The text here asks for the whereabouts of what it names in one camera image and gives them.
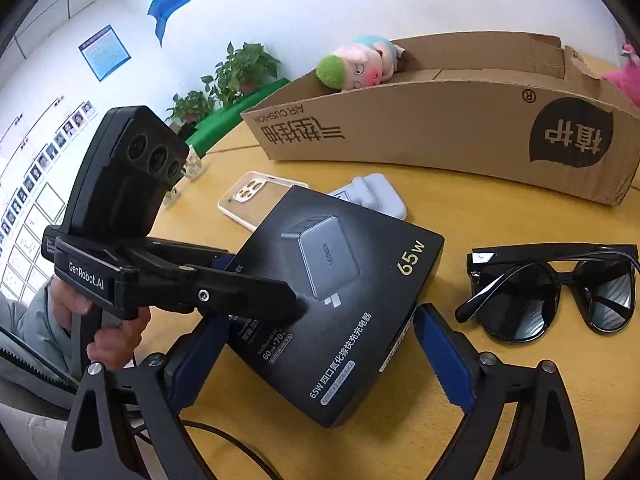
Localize clear white phone case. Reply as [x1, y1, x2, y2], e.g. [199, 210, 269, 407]
[217, 171, 309, 232]

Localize black sunglasses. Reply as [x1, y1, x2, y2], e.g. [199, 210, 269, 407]
[454, 243, 639, 344]

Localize black charger box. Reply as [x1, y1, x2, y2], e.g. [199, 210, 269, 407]
[228, 186, 445, 428]

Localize light blue phone stand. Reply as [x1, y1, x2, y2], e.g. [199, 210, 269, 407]
[329, 174, 407, 220]

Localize person's left hand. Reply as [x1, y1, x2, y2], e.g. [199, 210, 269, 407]
[50, 278, 151, 370]

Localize small potted green plant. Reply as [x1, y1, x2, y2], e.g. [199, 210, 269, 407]
[166, 90, 215, 125]

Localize green table cloth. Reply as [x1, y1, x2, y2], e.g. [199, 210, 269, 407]
[186, 78, 290, 157]

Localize large potted green plant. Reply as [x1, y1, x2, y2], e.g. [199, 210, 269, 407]
[201, 42, 281, 110]

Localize pig plush toy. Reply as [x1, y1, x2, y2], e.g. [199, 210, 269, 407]
[314, 35, 405, 91]

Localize brown cardboard box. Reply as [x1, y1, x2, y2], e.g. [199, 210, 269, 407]
[243, 32, 639, 206]

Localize pink plush toy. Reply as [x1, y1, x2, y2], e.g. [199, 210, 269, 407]
[602, 44, 640, 107]

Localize blue framed wall notice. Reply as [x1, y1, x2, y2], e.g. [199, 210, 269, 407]
[78, 25, 131, 81]

